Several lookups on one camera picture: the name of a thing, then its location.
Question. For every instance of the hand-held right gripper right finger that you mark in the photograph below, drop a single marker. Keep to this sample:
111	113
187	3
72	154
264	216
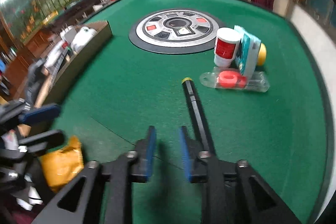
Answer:
184	153

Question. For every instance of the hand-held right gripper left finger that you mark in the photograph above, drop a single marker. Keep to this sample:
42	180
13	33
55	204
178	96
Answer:
151	153

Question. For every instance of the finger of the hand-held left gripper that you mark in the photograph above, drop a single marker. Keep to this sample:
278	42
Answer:
39	113
44	140

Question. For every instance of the black pen with yellow cap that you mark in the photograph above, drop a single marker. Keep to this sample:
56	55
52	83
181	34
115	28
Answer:
195	111

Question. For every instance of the brown cardboard box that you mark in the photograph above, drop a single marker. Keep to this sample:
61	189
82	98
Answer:
84	56

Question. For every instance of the white plastic bottle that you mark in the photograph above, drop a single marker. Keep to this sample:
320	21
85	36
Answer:
84	37

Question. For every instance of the orange packet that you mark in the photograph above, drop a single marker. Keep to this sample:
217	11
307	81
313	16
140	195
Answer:
63	163

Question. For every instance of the clear pack with red roll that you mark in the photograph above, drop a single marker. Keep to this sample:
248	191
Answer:
231	79

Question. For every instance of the round table control panel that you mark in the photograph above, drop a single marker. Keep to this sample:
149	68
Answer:
157	37

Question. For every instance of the teal packet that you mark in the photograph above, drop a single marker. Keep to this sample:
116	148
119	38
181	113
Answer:
248	53

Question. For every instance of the yellow ball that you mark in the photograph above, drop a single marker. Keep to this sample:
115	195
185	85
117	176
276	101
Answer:
262	54

